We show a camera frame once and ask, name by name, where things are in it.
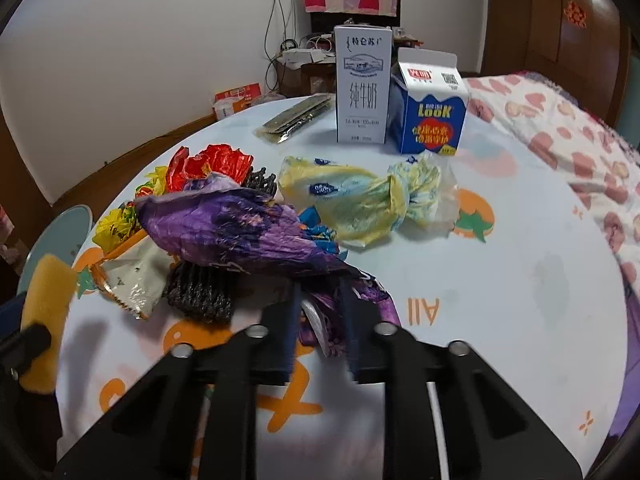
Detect purple bed sheet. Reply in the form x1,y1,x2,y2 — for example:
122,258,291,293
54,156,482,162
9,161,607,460
619,270,640,411

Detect yellow crumpled wrapper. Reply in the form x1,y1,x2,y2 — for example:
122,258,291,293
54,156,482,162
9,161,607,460
95,205,138,248
144,166,173,196

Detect brown wooden television cabinet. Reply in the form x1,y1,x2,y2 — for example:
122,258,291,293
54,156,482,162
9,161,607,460
277,35,341,98

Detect pink striped blanket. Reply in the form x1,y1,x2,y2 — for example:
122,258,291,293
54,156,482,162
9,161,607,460
0,205,16,263

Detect white fruit print tablecloth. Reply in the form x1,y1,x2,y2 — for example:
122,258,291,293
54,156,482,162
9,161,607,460
50,92,633,480

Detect hanging cables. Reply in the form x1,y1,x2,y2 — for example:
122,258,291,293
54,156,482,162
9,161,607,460
264,0,301,92

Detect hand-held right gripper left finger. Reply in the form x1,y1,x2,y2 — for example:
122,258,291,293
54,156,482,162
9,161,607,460
52,282,303,480

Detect black television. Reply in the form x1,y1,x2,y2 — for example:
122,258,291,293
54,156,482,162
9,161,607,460
310,7,401,31

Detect dark seaweed snack packet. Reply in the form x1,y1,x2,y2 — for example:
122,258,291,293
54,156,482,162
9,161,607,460
254,94,335,145

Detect pink heart print blanket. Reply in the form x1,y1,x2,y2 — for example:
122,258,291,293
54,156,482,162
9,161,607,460
460,71,640,281

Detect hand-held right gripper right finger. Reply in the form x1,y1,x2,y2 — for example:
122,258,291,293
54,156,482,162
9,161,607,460
340,276,583,480

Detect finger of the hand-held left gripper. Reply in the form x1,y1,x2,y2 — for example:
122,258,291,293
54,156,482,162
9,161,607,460
0,324,52,361
0,294,28,333

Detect purple foil wrapper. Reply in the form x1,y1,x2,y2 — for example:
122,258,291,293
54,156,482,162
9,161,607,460
135,172,401,356

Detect black crinkled mesh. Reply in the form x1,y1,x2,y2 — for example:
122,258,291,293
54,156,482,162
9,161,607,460
162,262,236,323
240,167,278,196

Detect tall white milk carton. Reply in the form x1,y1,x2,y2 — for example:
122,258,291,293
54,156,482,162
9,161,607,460
334,24,392,145

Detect brown wooden wardrobe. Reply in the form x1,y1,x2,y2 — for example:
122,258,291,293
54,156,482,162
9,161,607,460
480,0,633,131

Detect white and orange snack packet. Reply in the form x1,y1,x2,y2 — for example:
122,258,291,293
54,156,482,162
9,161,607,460
90,237,176,321

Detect red cardboard box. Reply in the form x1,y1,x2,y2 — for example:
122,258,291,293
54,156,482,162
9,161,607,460
215,83,262,106

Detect red paper wall decoration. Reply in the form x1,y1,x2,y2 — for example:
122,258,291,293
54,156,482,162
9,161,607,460
564,1,587,28

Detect blue and white wrapper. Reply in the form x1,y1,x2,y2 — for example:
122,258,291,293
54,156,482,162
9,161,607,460
299,207,342,258

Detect blue and white carton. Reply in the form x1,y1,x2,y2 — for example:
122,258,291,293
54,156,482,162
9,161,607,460
389,47,469,155

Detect yellow sponge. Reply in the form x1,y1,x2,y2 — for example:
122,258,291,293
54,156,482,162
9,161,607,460
20,254,78,393

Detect yellow and blue plastic bag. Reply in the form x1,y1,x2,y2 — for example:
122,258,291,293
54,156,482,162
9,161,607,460
277,152,458,248

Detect red foil wrapper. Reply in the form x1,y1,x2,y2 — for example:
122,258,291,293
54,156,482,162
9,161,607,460
167,144,253,193

